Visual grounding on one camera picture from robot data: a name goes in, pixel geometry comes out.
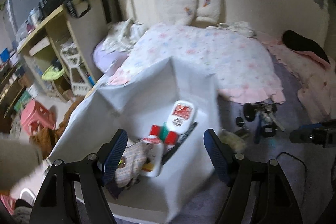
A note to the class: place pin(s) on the pink plastic stool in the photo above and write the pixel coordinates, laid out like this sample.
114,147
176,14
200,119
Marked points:
34,116

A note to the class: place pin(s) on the black comb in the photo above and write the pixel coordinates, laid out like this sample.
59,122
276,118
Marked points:
180,141

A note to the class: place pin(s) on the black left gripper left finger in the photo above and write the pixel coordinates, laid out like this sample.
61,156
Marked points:
56,200

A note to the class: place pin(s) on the floral white quilt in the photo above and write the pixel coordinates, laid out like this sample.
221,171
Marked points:
244,68

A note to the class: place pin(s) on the shoe rack shelf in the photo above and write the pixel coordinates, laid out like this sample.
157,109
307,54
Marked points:
12,89

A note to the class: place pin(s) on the checkered cloth pouch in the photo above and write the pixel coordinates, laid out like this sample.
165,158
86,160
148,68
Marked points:
132,160

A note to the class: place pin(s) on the lavender pillow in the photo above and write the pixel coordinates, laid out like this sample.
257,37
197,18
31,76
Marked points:
108,62

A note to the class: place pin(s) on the wooden desk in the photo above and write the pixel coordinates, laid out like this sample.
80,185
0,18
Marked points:
41,48

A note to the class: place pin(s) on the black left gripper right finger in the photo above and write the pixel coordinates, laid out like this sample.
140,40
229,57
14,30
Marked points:
274,199

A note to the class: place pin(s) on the white wire rack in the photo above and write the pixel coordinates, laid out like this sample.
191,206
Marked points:
79,81

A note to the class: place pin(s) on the white lotion bottle red cap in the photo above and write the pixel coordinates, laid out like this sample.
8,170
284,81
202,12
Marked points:
154,149

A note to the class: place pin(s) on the black pink garment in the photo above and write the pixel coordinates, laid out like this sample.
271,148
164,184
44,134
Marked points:
305,46

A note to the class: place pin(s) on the grey sleeved forearm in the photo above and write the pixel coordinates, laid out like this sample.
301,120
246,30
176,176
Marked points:
18,160

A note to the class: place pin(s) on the crumpled white cloth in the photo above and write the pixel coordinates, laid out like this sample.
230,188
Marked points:
123,36

